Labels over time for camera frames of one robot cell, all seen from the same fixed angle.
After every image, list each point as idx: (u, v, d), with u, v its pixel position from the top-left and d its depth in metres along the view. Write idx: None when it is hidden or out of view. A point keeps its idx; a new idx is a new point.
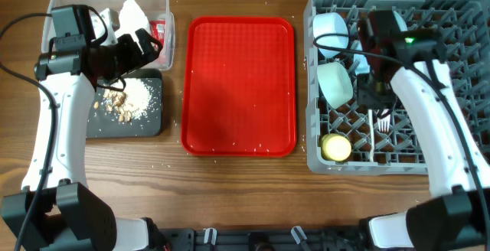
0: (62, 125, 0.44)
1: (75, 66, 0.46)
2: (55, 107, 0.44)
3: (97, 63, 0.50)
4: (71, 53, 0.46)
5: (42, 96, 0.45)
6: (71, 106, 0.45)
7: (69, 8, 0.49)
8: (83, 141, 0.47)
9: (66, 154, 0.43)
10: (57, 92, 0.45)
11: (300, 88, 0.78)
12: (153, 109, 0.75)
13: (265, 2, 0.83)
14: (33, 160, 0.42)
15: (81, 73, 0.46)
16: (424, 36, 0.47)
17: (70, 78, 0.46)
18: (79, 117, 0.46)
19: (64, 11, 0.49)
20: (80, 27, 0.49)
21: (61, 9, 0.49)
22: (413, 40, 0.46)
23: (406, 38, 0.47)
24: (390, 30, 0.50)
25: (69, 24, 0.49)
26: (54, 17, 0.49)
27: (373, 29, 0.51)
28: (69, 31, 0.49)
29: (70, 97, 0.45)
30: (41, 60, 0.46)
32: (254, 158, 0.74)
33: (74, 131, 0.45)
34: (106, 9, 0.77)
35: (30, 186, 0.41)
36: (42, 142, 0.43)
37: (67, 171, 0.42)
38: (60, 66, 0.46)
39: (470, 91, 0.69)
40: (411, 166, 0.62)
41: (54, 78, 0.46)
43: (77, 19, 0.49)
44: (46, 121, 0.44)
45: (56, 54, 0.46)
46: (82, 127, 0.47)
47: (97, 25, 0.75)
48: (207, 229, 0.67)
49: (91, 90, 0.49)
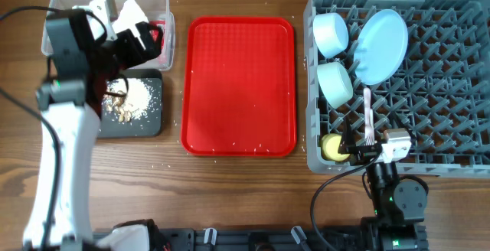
0: (66, 167, 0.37)
1: (80, 98, 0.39)
2: (58, 145, 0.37)
3: (101, 85, 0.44)
4: (74, 79, 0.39)
5: (45, 131, 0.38)
6: (76, 145, 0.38)
7: (66, 17, 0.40)
8: (89, 179, 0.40)
9: (71, 203, 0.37)
10: (61, 128, 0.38)
11: (300, 88, 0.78)
12: (153, 109, 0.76)
13: (265, 2, 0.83)
14: (34, 207, 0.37)
15: (86, 105, 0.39)
16: (407, 239, 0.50)
17: (74, 109, 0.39)
18: (85, 152, 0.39)
19: (60, 23, 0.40)
20: (80, 41, 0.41)
21: (55, 22, 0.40)
22: (399, 242, 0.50)
23: (394, 236, 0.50)
24: (398, 220, 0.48)
25: (68, 39, 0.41)
26: (49, 31, 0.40)
27: (382, 177, 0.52)
28: (67, 48, 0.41)
29: (74, 135, 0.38)
30: (41, 86, 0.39)
32: (254, 158, 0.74)
33: (80, 170, 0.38)
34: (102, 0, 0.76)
35: (32, 240, 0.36)
36: (44, 189, 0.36)
37: (71, 223, 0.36)
38: (63, 95, 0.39)
39: (470, 91, 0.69)
40: (411, 166, 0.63)
41: (57, 109, 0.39)
43: (75, 28, 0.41)
44: (49, 161, 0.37)
45: (58, 82, 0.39)
46: (88, 162, 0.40)
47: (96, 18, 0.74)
48: (207, 229, 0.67)
49: (98, 119, 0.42)
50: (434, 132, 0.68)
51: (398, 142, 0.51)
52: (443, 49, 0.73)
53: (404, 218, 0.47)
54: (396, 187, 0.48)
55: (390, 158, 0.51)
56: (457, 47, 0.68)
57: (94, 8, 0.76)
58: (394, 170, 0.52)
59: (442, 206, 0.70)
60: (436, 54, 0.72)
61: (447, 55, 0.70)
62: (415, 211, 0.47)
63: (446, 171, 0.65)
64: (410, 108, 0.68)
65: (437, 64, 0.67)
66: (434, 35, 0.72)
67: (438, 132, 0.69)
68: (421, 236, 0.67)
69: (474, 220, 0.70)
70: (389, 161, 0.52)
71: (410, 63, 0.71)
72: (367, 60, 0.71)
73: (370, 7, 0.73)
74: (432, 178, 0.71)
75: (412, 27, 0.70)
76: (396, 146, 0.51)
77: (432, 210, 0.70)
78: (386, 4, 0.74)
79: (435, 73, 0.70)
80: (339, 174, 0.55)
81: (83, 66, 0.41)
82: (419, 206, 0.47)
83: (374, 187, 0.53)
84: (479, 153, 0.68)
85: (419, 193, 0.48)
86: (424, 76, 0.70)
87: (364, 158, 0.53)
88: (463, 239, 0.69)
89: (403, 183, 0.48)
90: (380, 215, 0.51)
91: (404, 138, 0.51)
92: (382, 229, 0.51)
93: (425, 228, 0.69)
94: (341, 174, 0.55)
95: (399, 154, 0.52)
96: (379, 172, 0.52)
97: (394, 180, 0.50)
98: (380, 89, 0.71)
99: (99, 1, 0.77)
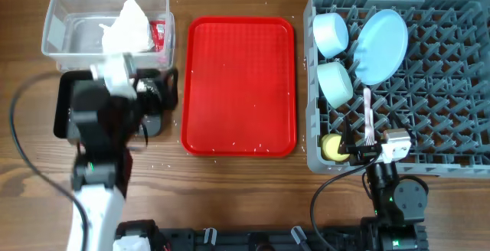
0: (93, 238, 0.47)
1: (109, 180, 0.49)
2: (88, 226, 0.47)
3: (126, 167, 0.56)
4: (107, 164, 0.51)
5: (76, 210, 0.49)
6: (102, 224, 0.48)
7: (93, 114, 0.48)
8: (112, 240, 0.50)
9: None
10: (91, 210, 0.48)
11: (300, 88, 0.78)
12: (152, 110, 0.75)
13: (265, 2, 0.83)
14: None
15: (113, 188, 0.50)
16: (407, 239, 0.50)
17: (104, 192, 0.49)
18: (109, 226, 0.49)
19: (89, 118, 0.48)
20: (107, 131, 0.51)
21: (83, 116, 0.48)
22: (399, 242, 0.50)
23: (394, 236, 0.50)
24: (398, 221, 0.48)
25: (96, 132, 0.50)
26: (77, 125, 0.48)
27: (382, 178, 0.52)
28: (96, 140, 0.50)
29: (102, 216, 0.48)
30: (79, 167, 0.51)
32: (254, 158, 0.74)
33: (105, 238, 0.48)
34: (125, 60, 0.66)
35: None
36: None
37: None
38: (96, 178, 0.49)
39: (470, 91, 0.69)
40: (411, 166, 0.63)
41: (89, 190, 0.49)
43: (102, 122, 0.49)
44: (79, 236, 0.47)
45: (93, 164, 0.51)
46: (112, 233, 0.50)
47: (115, 83, 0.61)
48: (207, 229, 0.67)
49: (122, 197, 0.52)
50: (434, 132, 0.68)
51: (398, 142, 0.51)
52: (443, 49, 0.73)
53: (404, 218, 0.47)
54: (395, 189, 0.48)
55: (390, 158, 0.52)
56: (457, 47, 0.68)
57: (113, 73, 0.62)
58: (394, 170, 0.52)
59: (442, 206, 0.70)
60: (436, 54, 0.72)
61: (447, 55, 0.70)
62: (414, 212, 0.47)
63: (447, 171, 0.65)
64: (410, 108, 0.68)
65: (437, 64, 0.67)
66: (434, 35, 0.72)
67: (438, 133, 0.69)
68: (421, 236, 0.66)
69: (474, 220, 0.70)
70: (389, 161, 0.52)
71: (410, 63, 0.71)
72: (367, 60, 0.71)
73: (370, 7, 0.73)
74: (432, 178, 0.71)
75: (412, 27, 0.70)
76: (396, 146, 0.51)
77: (432, 210, 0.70)
78: (386, 4, 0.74)
79: (435, 73, 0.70)
80: (340, 174, 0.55)
81: (112, 148, 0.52)
82: (419, 206, 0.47)
83: (374, 187, 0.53)
84: (479, 153, 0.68)
85: (419, 193, 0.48)
86: (424, 76, 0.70)
87: (364, 159, 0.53)
88: (463, 239, 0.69)
89: (403, 184, 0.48)
90: (380, 215, 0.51)
91: (404, 138, 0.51)
92: (382, 229, 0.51)
93: (425, 228, 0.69)
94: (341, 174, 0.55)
95: (400, 154, 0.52)
96: (379, 172, 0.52)
97: (394, 180, 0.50)
98: (380, 89, 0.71)
99: (121, 65, 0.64)
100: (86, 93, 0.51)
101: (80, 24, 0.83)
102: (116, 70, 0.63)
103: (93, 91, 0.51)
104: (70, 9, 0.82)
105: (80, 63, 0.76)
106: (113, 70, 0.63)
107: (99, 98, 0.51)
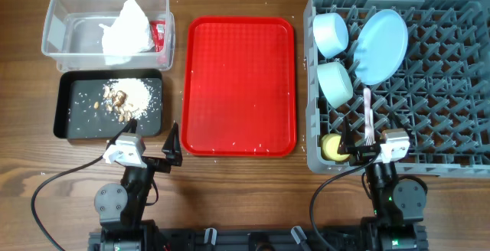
0: None
1: None
2: None
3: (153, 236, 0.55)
4: (134, 241, 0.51)
5: None
6: None
7: (117, 215, 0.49)
8: None
9: None
10: None
11: (300, 88, 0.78)
12: (153, 110, 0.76)
13: (265, 2, 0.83)
14: None
15: None
16: (407, 239, 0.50)
17: None
18: None
19: (112, 220, 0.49)
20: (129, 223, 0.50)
21: (107, 219, 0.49)
22: (398, 242, 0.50)
23: (393, 236, 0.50)
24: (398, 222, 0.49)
25: (117, 225, 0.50)
26: (103, 224, 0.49)
27: (381, 179, 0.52)
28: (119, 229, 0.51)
29: None
30: (106, 242, 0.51)
32: (254, 158, 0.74)
33: None
34: (132, 142, 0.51)
35: None
36: None
37: None
38: None
39: (470, 91, 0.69)
40: (411, 166, 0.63)
41: None
43: (125, 217, 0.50)
44: None
45: (119, 246, 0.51)
46: None
47: (128, 160, 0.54)
48: (207, 229, 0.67)
49: None
50: (434, 132, 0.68)
51: (396, 142, 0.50)
52: (443, 49, 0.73)
53: (404, 217, 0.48)
54: (394, 193, 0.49)
55: (388, 158, 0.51)
56: (457, 47, 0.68)
57: (124, 151, 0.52)
58: (393, 170, 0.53)
59: (442, 206, 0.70)
60: (436, 54, 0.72)
61: (447, 55, 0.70)
62: (412, 213, 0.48)
63: (446, 171, 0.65)
64: (410, 108, 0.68)
65: (437, 64, 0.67)
66: (434, 34, 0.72)
67: (437, 133, 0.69)
68: (421, 236, 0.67)
69: (474, 220, 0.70)
70: (387, 161, 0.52)
71: (410, 63, 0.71)
72: (367, 60, 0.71)
73: (370, 7, 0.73)
74: (432, 178, 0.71)
75: (412, 27, 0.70)
76: (395, 147, 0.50)
77: (432, 210, 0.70)
78: (386, 4, 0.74)
79: (435, 73, 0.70)
80: (340, 176, 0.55)
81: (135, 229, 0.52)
82: (418, 206, 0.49)
83: (372, 187, 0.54)
84: (479, 153, 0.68)
85: (418, 193, 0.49)
86: (424, 76, 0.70)
87: (363, 159, 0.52)
88: (463, 239, 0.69)
89: (403, 183, 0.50)
90: (380, 215, 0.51)
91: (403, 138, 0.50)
92: (380, 229, 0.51)
93: (425, 228, 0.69)
94: (340, 174, 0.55)
95: (400, 154, 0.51)
96: (378, 172, 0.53)
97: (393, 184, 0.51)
98: (380, 89, 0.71)
99: (129, 145, 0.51)
100: (108, 190, 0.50)
101: (80, 24, 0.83)
102: (127, 148, 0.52)
103: (112, 186, 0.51)
104: (70, 9, 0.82)
105: (80, 63, 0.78)
106: (123, 149, 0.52)
107: (120, 194, 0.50)
